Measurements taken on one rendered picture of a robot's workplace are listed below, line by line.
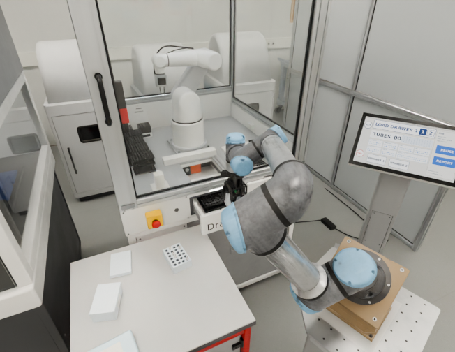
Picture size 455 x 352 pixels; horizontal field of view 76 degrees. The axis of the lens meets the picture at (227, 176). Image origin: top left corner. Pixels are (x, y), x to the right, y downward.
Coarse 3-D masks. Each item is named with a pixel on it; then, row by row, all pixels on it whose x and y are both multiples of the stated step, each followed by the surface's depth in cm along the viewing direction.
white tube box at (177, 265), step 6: (174, 246) 132; (168, 252) 129; (180, 252) 129; (168, 258) 126; (174, 258) 126; (180, 258) 127; (168, 264) 128; (174, 264) 124; (180, 264) 123; (186, 264) 125; (174, 270) 123; (180, 270) 125
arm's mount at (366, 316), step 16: (352, 240) 110; (384, 256) 103; (384, 272) 101; (400, 272) 99; (384, 288) 99; (400, 288) 97; (336, 304) 106; (352, 304) 101; (368, 304) 99; (384, 304) 97; (352, 320) 103; (368, 320) 97; (384, 320) 105; (368, 336) 100
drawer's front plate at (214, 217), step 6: (216, 210) 133; (222, 210) 133; (204, 216) 130; (210, 216) 131; (216, 216) 133; (204, 222) 132; (210, 222) 133; (216, 222) 135; (204, 228) 134; (210, 228) 135; (216, 228) 137; (222, 228) 139; (204, 234) 135
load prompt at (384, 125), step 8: (376, 120) 163; (376, 128) 162; (384, 128) 161; (392, 128) 159; (400, 128) 158; (408, 128) 156; (416, 128) 155; (424, 128) 153; (424, 136) 153; (432, 136) 151
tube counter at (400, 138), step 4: (396, 136) 158; (400, 136) 157; (404, 136) 156; (408, 136) 156; (392, 140) 158; (396, 140) 157; (400, 140) 157; (404, 140) 156; (408, 140) 155; (412, 140) 154; (416, 140) 154; (420, 140) 153; (424, 140) 152; (428, 140) 152; (432, 140) 151; (412, 144) 154; (416, 144) 153; (420, 144) 153; (424, 144) 152; (428, 144) 151; (432, 144) 151
